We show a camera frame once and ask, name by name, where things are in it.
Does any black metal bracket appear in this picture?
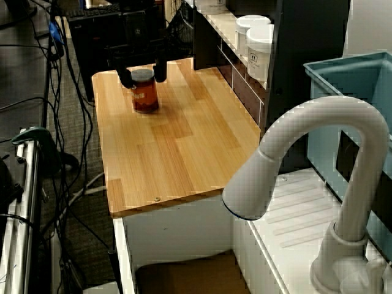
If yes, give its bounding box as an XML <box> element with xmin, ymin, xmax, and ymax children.
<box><xmin>0</xmin><ymin>156</ymin><xmax>24</xmax><ymax>212</ymax></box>

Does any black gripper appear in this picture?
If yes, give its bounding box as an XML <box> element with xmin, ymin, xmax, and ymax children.
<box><xmin>105</xmin><ymin>10</ymin><xmax>168</xmax><ymax>88</ymax></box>

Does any black keyboard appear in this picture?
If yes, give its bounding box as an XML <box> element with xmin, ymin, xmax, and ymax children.
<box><xmin>67</xmin><ymin>6</ymin><xmax>120</xmax><ymax>19</ymax></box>

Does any grey curved toy faucet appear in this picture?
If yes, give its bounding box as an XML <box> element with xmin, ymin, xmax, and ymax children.
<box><xmin>222</xmin><ymin>96</ymin><xmax>390</xmax><ymax>294</ymax></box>

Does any green clamp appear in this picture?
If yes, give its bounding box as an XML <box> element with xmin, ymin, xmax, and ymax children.
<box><xmin>11</xmin><ymin>127</ymin><xmax>62</xmax><ymax>175</ymax></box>

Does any plain white lidded jar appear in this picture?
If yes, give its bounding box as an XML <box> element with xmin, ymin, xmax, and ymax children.
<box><xmin>235</xmin><ymin>15</ymin><xmax>272</xmax><ymax>59</ymax></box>

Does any faucet side lever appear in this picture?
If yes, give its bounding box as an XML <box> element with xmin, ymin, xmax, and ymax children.
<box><xmin>366</xmin><ymin>257</ymin><xmax>388</xmax><ymax>294</ymax></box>

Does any white cable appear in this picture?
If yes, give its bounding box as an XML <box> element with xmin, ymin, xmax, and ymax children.
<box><xmin>69</xmin><ymin>171</ymin><xmax>107</xmax><ymax>206</ymax></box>

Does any teal plastic bin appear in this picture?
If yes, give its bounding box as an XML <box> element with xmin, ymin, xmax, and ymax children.
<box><xmin>303</xmin><ymin>51</ymin><xmax>392</xmax><ymax>263</ymax></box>

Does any black hutch with tile backsplash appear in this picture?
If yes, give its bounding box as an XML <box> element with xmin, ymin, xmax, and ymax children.
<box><xmin>192</xmin><ymin>0</ymin><xmax>352</xmax><ymax>174</ymax></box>

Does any white jar with printed logo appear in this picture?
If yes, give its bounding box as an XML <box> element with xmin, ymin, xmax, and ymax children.
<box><xmin>246</xmin><ymin>24</ymin><xmax>274</xmax><ymax>83</ymax></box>

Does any aluminium frame rail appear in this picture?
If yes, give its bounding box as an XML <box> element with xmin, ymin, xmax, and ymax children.
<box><xmin>0</xmin><ymin>140</ymin><xmax>40</xmax><ymax>294</ymax></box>

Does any blue cable connector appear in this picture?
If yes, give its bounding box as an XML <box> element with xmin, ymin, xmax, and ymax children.
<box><xmin>48</xmin><ymin>21</ymin><xmax>65</xmax><ymax>47</ymax></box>

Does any black cabinet door handle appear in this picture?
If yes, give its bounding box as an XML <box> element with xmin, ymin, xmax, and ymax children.
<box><xmin>107</xmin><ymin>249</ymin><xmax>123</xmax><ymax>294</ymax></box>

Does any brown cardboard sheet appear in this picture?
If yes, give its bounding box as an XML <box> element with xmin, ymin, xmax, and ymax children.
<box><xmin>136</xmin><ymin>249</ymin><xmax>251</xmax><ymax>294</ymax></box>

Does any black cable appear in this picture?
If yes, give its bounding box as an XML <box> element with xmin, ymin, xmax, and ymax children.
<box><xmin>45</xmin><ymin>0</ymin><xmax>96</xmax><ymax>294</ymax></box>

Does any black computer tower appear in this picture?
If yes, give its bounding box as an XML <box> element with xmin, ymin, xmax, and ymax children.
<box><xmin>67</xmin><ymin>10</ymin><xmax>168</xmax><ymax>102</ymax></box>

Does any orange beans can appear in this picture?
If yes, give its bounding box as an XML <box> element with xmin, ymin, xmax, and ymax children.
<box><xmin>127</xmin><ymin>69</ymin><xmax>160</xmax><ymax>114</ymax></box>

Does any white sink with drainboard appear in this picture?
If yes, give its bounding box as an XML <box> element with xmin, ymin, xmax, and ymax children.
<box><xmin>112</xmin><ymin>167</ymin><xmax>392</xmax><ymax>294</ymax></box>

